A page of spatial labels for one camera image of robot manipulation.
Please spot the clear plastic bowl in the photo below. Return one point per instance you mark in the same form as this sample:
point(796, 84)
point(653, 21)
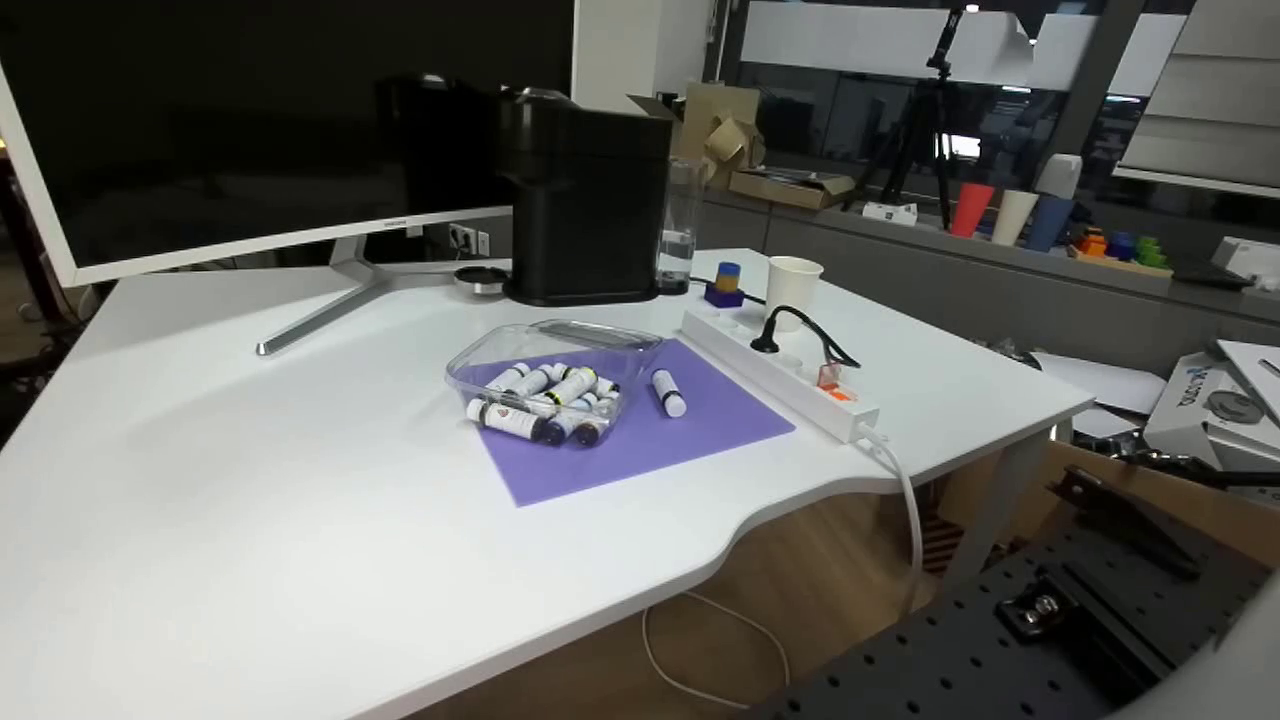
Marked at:
point(463, 378)

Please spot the purple mat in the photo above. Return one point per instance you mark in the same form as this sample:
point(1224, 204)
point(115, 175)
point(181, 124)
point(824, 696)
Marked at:
point(694, 432)

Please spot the blue and orange toy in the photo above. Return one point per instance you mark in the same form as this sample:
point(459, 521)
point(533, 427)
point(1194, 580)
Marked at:
point(724, 285)

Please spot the clear plastic bottle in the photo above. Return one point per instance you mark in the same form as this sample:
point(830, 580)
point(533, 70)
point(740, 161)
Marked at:
point(677, 245)

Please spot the white power strip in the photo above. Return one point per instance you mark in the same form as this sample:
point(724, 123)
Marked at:
point(781, 374)

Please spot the large white paint tube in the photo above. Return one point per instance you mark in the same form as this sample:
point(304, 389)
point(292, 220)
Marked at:
point(505, 420)

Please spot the black box appliance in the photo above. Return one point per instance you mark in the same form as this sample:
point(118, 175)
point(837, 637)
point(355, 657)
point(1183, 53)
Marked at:
point(586, 200)

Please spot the white paper cup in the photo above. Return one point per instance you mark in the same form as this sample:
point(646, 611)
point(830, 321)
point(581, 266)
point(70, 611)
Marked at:
point(794, 280)

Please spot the round black puck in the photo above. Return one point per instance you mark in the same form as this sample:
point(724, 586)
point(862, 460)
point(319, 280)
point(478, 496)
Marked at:
point(480, 278)

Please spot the cardboard box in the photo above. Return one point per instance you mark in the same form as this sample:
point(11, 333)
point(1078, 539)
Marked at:
point(724, 134)

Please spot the small white label box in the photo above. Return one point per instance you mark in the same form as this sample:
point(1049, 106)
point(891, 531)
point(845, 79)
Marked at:
point(891, 214)

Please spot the silver monitor stand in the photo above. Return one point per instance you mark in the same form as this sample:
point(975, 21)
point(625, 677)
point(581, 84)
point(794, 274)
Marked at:
point(350, 289)

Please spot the red cup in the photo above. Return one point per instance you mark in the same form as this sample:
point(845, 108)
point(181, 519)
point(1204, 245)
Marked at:
point(971, 209)

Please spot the black tripod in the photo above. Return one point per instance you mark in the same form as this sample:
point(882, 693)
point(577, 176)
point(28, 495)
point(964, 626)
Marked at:
point(927, 124)

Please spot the grey table leg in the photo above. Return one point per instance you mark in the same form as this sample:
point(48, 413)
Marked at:
point(997, 515)

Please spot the cream cup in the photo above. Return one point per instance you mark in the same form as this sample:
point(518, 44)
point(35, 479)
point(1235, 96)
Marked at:
point(1015, 219)

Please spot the blue cup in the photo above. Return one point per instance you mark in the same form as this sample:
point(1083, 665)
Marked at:
point(1049, 227)

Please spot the black perforated board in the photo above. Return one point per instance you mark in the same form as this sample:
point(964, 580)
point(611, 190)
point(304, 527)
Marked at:
point(960, 653)

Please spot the white curved computer monitor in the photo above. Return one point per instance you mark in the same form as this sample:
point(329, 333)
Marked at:
point(266, 123)

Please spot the white paper sheet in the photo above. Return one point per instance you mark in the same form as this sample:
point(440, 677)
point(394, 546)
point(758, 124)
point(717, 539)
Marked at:
point(1101, 385)

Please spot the green toy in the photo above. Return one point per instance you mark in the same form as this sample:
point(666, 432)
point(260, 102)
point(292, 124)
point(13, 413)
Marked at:
point(1153, 248)

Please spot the printed paper stack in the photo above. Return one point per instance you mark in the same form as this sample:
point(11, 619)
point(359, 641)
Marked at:
point(1223, 404)

